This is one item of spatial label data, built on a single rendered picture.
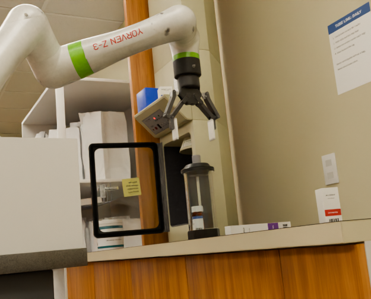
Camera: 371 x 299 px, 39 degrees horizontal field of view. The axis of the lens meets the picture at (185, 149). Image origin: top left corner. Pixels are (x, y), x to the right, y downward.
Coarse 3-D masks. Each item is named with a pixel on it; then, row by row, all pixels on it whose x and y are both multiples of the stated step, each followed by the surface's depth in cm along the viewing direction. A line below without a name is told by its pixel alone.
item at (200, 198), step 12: (192, 180) 164; (204, 180) 164; (192, 192) 164; (204, 192) 163; (192, 204) 163; (204, 204) 162; (192, 216) 163; (204, 216) 162; (216, 216) 165; (192, 228) 162; (204, 228) 161
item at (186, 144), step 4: (188, 136) 217; (184, 140) 218; (188, 140) 215; (184, 144) 216; (188, 144) 214; (180, 148) 218; (184, 148) 215; (188, 148) 226; (180, 152) 221; (184, 152) 225; (188, 152) 227
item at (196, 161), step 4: (192, 156) 169; (196, 156) 168; (200, 156) 169; (192, 160) 169; (196, 160) 168; (200, 160) 169; (188, 164) 167; (192, 164) 165; (196, 164) 165; (200, 164) 165; (204, 164) 166; (208, 164) 167
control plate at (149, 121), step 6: (156, 114) 215; (162, 114) 213; (144, 120) 225; (150, 120) 222; (156, 120) 219; (162, 120) 216; (150, 126) 226; (156, 126) 223; (162, 126) 220; (168, 126) 217; (156, 132) 227
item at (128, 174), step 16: (96, 160) 220; (112, 160) 222; (128, 160) 225; (144, 160) 227; (96, 176) 219; (112, 176) 221; (128, 176) 223; (144, 176) 226; (112, 192) 220; (128, 192) 222; (144, 192) 224; (112, 208) 218; (128, 208) 220; (144, 208) 223; (112, 224) 217; (128, 224) 219; (144, 224) 221
